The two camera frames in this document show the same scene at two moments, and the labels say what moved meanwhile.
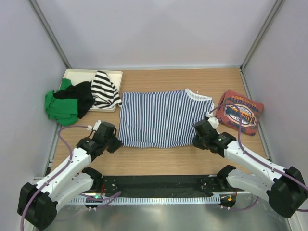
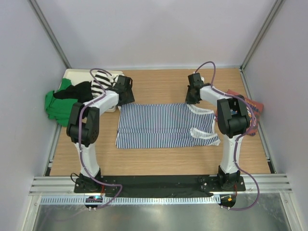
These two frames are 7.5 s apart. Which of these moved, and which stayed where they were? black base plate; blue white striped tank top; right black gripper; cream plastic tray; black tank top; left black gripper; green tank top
Moved: blue white striped tank top; left black gripper; right black gripper
Stayed: cream plastic tray; green tank top; black base plate; black tank top
